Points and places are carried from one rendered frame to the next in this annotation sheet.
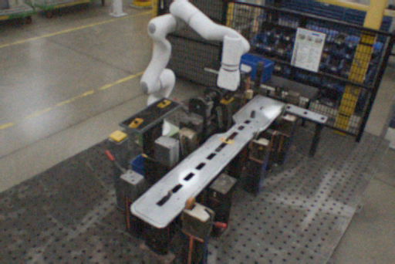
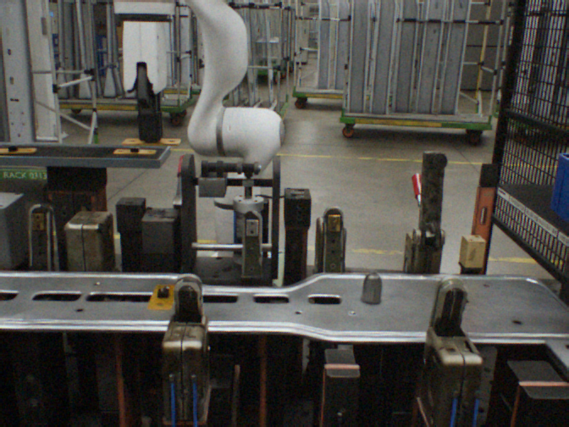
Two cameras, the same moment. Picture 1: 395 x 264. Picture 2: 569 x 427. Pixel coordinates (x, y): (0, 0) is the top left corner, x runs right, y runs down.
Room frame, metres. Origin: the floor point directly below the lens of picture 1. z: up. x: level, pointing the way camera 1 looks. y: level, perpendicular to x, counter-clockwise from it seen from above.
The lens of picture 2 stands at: (1.28, -0.99, 1.43)
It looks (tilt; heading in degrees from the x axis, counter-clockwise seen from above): 18 degrees down; 57
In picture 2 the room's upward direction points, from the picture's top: 2 degrees clockwise
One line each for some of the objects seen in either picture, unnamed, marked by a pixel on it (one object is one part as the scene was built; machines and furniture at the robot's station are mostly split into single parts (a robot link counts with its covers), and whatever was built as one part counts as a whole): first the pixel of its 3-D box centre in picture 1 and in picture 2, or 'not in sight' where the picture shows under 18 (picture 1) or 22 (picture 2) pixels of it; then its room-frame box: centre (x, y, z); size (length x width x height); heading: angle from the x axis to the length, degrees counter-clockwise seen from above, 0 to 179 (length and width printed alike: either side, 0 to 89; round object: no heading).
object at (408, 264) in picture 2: (236, 117); (415, 319); (2.06, -0.26, 0.88); 0.07 x 0.06 x 0.35; 60
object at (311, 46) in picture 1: (308, 49); not in sight; (2.41, -0.77, 1.30); 0.23 x 0.02 x 0.31; 60
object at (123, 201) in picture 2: (183, 150); (135, 293); (1.61, 0.07, 0.90); 0.05 x 0.05 x 0.40; 60
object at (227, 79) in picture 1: (229, 76); (146, 52); (1.58, -0.14, 1.38); 0.10 x 0.07 x 0.11; 61
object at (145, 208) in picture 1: (226, 143); (150, 302); (1.56, -0.16, 1.00); 1.38 x 0.22 x 0.02; 150
